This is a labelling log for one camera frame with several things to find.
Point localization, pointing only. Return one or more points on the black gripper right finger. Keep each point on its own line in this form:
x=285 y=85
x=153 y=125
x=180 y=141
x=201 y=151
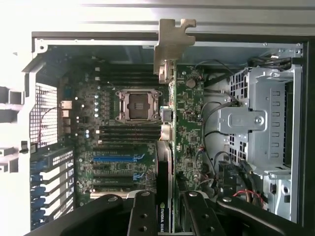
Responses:
x=199 y=216

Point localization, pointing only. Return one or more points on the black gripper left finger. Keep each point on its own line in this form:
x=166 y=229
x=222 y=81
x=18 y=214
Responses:
x=144 y=216

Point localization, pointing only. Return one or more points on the blue expansion slot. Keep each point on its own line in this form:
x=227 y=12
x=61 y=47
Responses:
x=115 y=158

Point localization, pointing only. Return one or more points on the green motherboard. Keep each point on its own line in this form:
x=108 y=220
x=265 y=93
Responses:
x=189 y=123

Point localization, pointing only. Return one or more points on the CPU socket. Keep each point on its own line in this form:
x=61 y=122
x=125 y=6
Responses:
x=137 y=105

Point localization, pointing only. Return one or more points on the perforated silver disk bay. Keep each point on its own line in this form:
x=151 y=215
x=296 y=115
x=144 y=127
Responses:
x=265 y=123

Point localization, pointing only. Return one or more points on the coin cell battery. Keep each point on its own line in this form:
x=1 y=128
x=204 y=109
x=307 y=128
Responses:
x=191 y=82

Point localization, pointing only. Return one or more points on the rear fan grille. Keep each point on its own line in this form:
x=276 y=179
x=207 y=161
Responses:
x=44 y=115

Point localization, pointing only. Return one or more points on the open black PC case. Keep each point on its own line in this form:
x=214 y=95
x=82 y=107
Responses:
x=307 y=123

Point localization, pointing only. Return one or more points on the grey parts rack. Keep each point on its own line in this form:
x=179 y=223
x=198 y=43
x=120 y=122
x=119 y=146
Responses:
x=14 y=97

